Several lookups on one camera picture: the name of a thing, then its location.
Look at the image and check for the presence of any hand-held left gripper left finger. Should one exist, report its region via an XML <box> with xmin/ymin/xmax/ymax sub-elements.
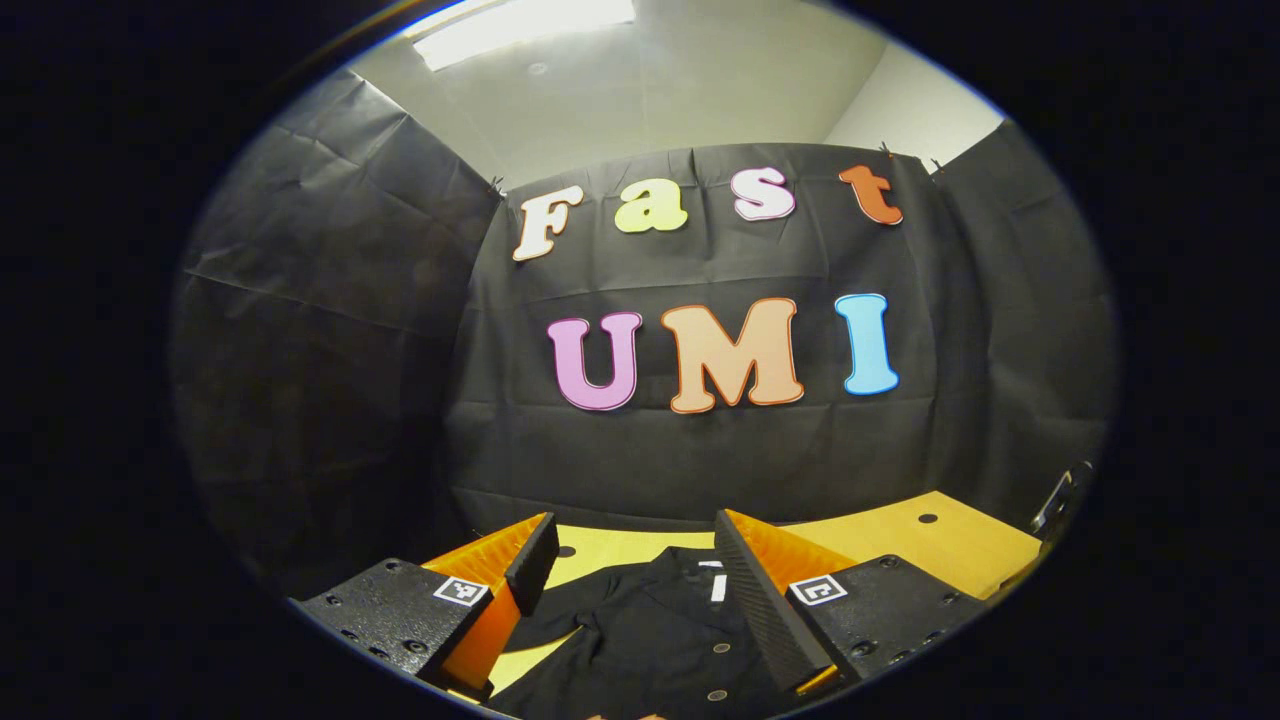
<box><xmin>290</xmin><ymin>512</ymin><xmax>561</xmax><ymax>701</ymax></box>

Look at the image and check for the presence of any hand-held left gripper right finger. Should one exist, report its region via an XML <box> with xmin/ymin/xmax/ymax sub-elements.
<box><xmin>714</xmin><ymin>508</ymin><xmax>991</xmax><ymax>696</ymax></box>

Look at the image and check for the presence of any black buttoned shirt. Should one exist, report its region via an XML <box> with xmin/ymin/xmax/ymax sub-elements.
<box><xmin>485</xmin><ymin>545</ymin><xmax>831</xmax><ymax>720</ymax></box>

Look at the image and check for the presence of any black backdrop cloth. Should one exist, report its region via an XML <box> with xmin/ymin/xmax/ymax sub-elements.
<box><xmin>170</xmin><ymin>70</ymin><xmax>1116</xmax><ymax>591</ymax></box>

